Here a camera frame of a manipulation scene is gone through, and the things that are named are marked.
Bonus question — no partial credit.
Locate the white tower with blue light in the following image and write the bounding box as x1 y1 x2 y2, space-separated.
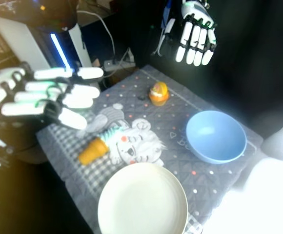
0 14 93 74

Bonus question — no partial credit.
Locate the blue bowl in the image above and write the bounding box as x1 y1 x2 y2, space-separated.
185 110 247 164

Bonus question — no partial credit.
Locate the white round plate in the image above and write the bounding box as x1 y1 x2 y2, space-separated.
97 162 189 234

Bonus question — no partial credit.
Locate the white and blue cable bundle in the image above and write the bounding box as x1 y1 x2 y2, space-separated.
152 0 177 58

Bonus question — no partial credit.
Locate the thick white cable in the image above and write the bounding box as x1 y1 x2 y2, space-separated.
77 10 116 61

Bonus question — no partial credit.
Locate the white power strip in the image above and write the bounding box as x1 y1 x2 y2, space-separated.
103 59 136 72

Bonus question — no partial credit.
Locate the grey quilt with bear print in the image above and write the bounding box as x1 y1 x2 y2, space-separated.
35 64 264 234

